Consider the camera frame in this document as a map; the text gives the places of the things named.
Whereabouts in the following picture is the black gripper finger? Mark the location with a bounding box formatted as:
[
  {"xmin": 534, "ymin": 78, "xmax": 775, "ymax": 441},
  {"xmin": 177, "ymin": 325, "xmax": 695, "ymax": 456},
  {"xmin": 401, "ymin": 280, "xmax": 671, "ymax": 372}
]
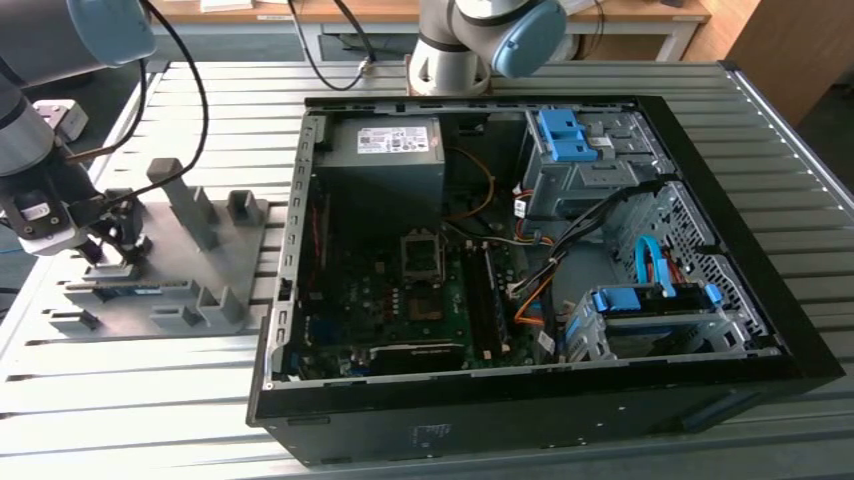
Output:
[
  {"xmin": 72, "ymin": 232, "xmax": 109, "ymax": 267},
  {"xmin": 109, "ymin": 199, "xmax": 153, "ymax": 264}
]

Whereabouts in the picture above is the metal socket cover frame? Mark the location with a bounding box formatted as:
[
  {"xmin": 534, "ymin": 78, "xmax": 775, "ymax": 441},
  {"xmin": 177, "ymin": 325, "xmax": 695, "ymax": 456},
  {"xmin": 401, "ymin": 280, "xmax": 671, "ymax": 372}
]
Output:
[{"xmin": 397, "ymin": 227, "xmax": 447, "ymax": 284}]

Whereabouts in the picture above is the black CPU socket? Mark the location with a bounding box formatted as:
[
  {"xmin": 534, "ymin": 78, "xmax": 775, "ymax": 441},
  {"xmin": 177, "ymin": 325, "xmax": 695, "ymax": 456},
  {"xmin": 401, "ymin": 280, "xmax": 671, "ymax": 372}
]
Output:
[{"xmin": 399, "ymin": 283, "xmax": 447, "ymax": 324}]

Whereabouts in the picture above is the RAM stick with blue label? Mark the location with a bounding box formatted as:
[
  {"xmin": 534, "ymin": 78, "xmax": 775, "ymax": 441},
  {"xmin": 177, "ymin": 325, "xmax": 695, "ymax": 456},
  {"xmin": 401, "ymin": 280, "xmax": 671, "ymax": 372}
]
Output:
[{"xmin": 63, "ymin": 280, "xmax": 192, "ymax": 297}]

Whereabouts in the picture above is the grey plastic parts rack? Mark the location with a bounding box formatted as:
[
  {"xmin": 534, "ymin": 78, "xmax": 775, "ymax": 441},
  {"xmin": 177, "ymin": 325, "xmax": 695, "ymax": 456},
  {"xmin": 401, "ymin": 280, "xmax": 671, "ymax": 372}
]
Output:
[{"xmin": 40, "ymin": 158, "xmax": 273, "ymax": 337}]

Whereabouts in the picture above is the grey power supply unit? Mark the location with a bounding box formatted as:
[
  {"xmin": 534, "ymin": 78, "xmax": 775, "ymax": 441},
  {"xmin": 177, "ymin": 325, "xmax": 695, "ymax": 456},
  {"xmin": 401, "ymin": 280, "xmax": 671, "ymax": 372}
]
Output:
[{"xmin": 311, "ymin": 115, "xmax": 447, "ymax": 221}]

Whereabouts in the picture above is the dark green motherboard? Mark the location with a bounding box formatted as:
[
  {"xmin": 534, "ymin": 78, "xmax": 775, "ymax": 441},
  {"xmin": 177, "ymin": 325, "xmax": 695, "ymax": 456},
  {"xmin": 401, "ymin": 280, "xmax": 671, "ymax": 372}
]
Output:
[{"xmin": 292, "ymin": 174, "xmax": 555, "ymax": 376}]

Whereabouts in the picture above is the black graphics card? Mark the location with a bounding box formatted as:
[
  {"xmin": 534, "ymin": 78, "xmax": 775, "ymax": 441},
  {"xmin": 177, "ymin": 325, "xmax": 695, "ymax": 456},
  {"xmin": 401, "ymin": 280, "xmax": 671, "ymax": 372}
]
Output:
[{"xmin": 368, "ymin": 339, "xmax": 467, "ymax": 375}]

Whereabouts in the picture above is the black open PC case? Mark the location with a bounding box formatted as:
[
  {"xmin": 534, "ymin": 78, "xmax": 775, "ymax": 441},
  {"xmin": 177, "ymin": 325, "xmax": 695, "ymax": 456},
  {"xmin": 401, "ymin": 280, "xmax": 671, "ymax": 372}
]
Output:
[{"xmin": 244, "ymin": 94, "xmax": 847, "ymax": 469}]

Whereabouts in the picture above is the blue plastic disk carrier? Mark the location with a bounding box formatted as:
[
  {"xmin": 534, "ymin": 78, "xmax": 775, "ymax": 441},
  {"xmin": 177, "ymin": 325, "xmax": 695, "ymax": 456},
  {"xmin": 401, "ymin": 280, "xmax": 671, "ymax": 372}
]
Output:
[{"xmin": 536, "ymin": 108, "xmax": 599, "ymax": 164}]

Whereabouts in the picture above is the grey metal drive cage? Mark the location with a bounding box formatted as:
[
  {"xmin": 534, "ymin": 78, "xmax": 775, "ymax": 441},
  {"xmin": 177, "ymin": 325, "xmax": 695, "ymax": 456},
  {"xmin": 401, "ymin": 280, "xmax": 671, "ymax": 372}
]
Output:
[
  {"xmin": 523, "ymin": 107, "xmax": 675, "ymax": 236},
  {"xmin": 563, "ymin": 287, "xmax": 759, "ymax": 364}
]

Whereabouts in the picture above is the blue carrier with black disk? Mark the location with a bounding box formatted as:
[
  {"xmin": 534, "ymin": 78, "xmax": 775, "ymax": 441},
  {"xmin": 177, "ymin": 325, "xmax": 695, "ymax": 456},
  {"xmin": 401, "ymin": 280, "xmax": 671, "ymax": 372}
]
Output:
[{"xmin": 590, "ymin": 283, "xmax": 726, "ymax": 316}]

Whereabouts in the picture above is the wooden cabinet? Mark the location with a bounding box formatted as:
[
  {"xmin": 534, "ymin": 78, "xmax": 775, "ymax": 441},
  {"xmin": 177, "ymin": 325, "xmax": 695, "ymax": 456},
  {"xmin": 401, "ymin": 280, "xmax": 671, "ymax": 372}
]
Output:
[{"xmin": 683, "ymin": 0, "xmax": 854, "ymax": 126}]

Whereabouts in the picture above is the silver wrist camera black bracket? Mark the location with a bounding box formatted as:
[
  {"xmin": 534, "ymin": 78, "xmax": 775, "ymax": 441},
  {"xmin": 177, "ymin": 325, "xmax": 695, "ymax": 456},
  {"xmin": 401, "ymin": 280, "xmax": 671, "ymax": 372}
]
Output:
[
  {"xmin": 31, "ymin": 98, "xmax": 89, "ymax": 139},
  {"xmin": 12, "ymin": 197, "xmax": 92, "ymax": 257}
]

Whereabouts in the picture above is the black camera cable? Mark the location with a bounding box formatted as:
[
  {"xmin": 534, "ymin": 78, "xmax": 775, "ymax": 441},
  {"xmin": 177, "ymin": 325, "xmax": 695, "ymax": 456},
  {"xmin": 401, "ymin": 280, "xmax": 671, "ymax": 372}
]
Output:
[
  {"xmin": 287, "ymin": 0, "xmax": 379, "ymax": 92},
  {"xmin": 92, "ymin": 0, "xmax": 212, "ymax": 206}
]

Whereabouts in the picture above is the thin red wire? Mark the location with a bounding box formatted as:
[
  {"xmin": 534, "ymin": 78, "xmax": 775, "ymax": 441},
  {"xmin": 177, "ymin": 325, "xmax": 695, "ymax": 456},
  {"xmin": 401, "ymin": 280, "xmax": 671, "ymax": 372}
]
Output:
[{"xmin": 307, "ymin": 192, "xmax": 332, "ymax": 301}]

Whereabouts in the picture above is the wooden desk white frame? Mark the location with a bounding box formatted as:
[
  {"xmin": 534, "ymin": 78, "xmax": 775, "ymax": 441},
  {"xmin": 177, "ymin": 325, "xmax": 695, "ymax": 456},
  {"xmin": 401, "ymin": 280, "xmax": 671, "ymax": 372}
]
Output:
[{"xmin": 145, "ymin": 0, "xmax": 712, "ymax": 64}]

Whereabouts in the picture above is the thin orange wire loop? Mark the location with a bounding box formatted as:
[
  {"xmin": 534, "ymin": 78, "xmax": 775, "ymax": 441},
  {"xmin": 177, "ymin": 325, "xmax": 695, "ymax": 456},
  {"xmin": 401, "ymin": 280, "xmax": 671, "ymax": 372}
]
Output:
[{"xmin": 444, "ymin": 147, "xmax": 496, "ymax": 221}]

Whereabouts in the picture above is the grey wire bundle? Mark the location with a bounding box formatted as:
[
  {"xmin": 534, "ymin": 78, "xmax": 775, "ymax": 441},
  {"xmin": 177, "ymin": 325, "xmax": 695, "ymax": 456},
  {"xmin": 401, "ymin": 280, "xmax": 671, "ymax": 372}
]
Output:
[{"xmin": 443, "ymin": 222, "xmax": 555, "ymax": 249}]

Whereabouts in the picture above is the orange flat wire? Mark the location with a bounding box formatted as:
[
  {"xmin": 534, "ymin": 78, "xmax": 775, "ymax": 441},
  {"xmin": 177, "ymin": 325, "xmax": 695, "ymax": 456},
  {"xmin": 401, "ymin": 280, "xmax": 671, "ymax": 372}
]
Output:
[{"xmin": 512, "ymin": 274, "xmax": 559, "ymax": 329}]

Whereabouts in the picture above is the black cable bundle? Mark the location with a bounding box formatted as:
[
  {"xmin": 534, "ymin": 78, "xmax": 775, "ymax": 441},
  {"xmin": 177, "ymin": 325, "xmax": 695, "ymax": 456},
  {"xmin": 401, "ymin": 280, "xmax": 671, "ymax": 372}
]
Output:
[{"xmin": 546, "ymin": 182, "xmax": 668, "ymax": 266}]

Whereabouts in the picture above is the light blue flat wire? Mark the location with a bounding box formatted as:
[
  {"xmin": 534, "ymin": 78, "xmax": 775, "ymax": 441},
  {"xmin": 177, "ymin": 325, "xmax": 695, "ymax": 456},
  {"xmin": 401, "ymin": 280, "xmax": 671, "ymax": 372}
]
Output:
[{"xmin": 636, "ymin": 234, "xmax": 675, "ymax": 299}]

